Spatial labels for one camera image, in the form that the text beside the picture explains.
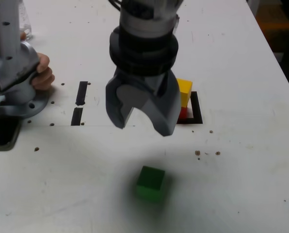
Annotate yellow cube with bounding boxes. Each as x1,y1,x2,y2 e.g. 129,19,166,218
176,78,193,108

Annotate green cube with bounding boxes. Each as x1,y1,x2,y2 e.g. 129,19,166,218
135,165,166,203

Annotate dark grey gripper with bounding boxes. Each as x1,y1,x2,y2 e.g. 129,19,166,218
105,69,182,137

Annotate black tape strip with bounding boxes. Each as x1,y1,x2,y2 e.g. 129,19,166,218
70,81,89,127

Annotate red cube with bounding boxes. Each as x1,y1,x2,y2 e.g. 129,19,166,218
177,106,188,120

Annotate black mounting plate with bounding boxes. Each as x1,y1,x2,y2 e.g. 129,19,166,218
0,116,22,152

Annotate person's hand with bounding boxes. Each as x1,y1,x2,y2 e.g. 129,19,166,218
32,53,55,91

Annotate black tape square outline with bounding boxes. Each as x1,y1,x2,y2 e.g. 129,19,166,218
176,91,204,125

